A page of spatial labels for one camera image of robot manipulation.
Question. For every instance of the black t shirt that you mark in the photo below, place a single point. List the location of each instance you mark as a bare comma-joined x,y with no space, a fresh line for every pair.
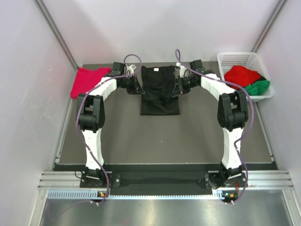
158,84

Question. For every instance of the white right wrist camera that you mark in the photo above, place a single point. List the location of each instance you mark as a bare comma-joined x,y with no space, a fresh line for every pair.
179,70

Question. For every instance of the folded pink t shirt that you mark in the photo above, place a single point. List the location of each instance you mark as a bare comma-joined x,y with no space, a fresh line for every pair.
86,79

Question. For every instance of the red t shirt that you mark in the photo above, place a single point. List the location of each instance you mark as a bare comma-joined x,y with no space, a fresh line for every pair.
241,76

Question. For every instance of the green t shirt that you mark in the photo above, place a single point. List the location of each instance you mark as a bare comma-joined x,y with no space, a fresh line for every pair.
258,88

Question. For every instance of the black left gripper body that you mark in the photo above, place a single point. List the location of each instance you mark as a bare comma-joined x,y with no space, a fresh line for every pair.
129,84

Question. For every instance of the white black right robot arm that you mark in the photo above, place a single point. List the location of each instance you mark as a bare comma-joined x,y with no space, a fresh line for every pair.
232,114

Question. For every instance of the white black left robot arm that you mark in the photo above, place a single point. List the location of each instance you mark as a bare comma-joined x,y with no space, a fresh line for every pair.
90,121

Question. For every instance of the white plastic basket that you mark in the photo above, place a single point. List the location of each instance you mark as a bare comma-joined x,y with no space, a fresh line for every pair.
249,60

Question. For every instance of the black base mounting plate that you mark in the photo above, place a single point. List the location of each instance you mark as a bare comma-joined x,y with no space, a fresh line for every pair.
198,179

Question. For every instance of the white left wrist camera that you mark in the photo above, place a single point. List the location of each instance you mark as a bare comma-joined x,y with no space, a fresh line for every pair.
130,70

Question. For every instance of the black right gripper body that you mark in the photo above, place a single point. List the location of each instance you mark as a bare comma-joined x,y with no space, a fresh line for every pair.
186,84

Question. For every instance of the black shirt in basket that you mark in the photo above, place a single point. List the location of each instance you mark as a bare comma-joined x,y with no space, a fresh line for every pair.
261,78

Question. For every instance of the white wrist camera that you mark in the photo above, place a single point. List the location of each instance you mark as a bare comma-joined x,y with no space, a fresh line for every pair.
179,70
130,70

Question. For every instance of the aluminium rail frame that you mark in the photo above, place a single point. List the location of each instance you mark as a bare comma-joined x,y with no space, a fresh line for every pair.
255,179

